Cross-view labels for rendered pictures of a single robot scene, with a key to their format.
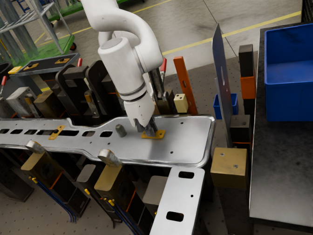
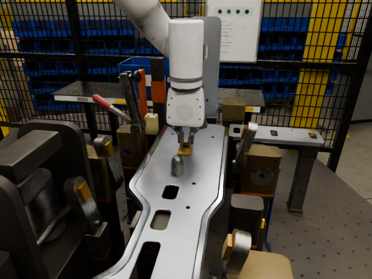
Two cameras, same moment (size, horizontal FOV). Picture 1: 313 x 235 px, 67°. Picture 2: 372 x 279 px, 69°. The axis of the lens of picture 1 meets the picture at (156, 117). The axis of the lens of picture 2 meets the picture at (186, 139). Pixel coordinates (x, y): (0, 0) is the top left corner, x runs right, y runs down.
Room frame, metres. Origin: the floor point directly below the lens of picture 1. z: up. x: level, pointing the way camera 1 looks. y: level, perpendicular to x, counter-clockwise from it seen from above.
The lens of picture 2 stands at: (0.89, 0.66, 1.38)
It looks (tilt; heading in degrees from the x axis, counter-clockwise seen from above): 27 degrees down; 246
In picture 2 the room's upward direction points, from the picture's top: straight up
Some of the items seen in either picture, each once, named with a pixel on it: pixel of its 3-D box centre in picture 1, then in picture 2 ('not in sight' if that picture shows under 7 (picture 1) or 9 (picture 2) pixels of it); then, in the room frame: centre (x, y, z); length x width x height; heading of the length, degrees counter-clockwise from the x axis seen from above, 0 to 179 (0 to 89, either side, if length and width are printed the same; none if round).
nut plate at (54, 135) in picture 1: (56, 131); not in sight; (0.87, 0.42, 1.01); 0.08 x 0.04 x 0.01; 146
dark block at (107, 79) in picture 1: (128, 113); not in sight; (0.93, 0.12, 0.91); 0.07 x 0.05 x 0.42; 146
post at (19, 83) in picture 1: (39, 101); not in sight; (1.42, 0.65, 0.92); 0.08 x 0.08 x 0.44; 56
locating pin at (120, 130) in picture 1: (120, 131); (177, 166); (0.69, 0.14, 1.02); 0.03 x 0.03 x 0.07
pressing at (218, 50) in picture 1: (224, 94); (202, 70); (0.46, -0.18, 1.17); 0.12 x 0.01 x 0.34; 146
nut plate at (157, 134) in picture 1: (152, 133); (185, 145); (0.62, 0.03, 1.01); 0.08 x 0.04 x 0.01; 57
